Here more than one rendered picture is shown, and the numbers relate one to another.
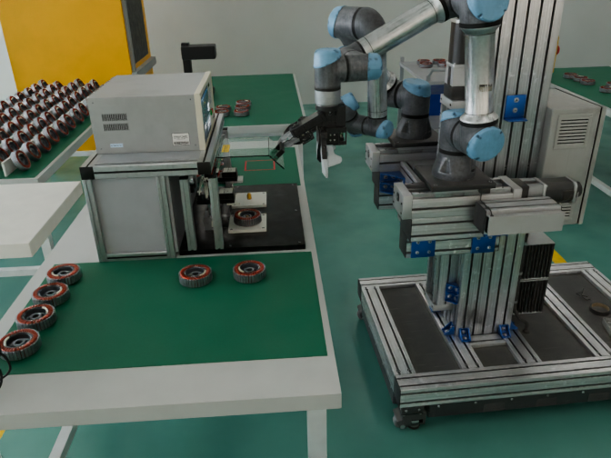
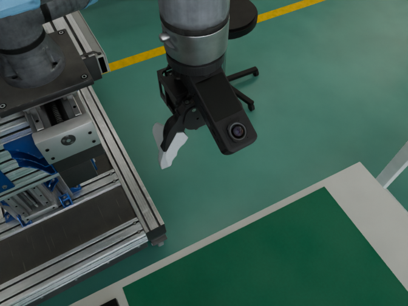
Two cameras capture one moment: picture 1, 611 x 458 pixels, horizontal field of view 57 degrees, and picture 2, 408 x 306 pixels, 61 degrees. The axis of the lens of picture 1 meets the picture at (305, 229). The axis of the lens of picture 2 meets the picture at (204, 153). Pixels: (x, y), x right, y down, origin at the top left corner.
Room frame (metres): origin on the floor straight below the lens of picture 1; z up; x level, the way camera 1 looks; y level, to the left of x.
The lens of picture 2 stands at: (1.73, 0.23, 1.62)
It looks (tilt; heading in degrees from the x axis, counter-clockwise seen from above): 56 degrees down; 246
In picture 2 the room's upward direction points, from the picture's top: straight up
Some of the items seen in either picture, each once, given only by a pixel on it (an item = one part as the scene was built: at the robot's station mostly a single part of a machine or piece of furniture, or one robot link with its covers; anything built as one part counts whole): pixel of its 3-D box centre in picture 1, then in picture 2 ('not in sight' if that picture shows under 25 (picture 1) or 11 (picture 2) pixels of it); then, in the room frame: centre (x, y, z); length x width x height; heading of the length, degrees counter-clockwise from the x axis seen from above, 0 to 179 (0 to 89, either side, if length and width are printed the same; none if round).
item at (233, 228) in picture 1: (247, 223); not in sight; (2.04, 0.23, 0.78); 0.15 x 0.15 x 0.01; 3
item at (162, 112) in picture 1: (157, 109); not in sight; (2.16, 0.56, 1.22); 0.44 x 0.39 x 0.20; 3
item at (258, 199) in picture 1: (249, 200); not in sight; (2.28, 0.25, 0.78); 0.15 x 0.15 x 0.01; 3
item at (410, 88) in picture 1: (415, 95); not in sight; (2.35, -0.47, 1.20); 0.13 x 0.12 x 0.14; 46
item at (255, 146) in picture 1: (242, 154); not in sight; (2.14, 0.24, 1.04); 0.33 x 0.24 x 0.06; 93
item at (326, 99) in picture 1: (326, 96); (192, 33); (1.61, -0.07, 1.37); 0.08 x 0.08 x 0.05
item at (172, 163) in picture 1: (162, 142); not in sight; (2.14, 0.56, 1.09); 0.68 x 0.44 x 0.05; 3
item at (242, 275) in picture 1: (249, 271); not in sight; (1.66, 0.20, 0.77); 0.11 x 0.11 x 0.04
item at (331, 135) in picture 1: (330, 124); (193, 80); (1.61, -0.08, 1.29); 0.09 x 0.08 x 0.12; 96
